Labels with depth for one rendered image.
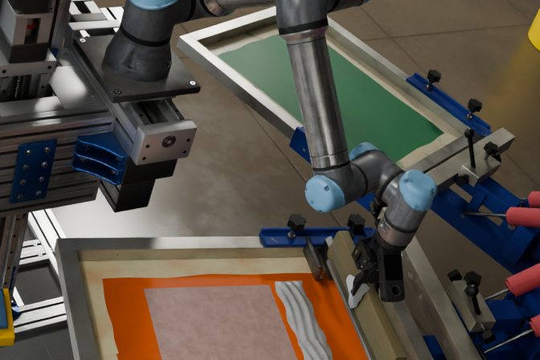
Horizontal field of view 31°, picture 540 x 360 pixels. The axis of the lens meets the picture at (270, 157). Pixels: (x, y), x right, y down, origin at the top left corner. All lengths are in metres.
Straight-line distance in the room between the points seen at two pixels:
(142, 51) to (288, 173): 2.06
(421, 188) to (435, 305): 0.44
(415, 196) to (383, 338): 0.32
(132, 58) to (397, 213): 0.69
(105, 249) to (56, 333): 0.88
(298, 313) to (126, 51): 0.70
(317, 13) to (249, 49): 1.20
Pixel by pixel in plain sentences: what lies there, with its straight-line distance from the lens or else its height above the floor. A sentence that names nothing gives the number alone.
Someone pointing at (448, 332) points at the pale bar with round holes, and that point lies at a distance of 2.24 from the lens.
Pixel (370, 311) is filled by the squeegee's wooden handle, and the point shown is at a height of 1.11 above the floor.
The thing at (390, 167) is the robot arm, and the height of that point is 1.40.
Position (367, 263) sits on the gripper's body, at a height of 1.19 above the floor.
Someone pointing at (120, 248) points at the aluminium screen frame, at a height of 0.99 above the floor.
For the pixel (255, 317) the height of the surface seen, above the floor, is 0.95.
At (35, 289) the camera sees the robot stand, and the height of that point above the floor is 0.21.
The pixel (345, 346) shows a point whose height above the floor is 0.95.
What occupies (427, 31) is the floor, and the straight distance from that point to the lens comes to 5.63.
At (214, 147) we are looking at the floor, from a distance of 4.14.
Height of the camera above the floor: 2.52
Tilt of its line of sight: 37 degrees down
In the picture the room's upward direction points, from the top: 21 degrees clockwise
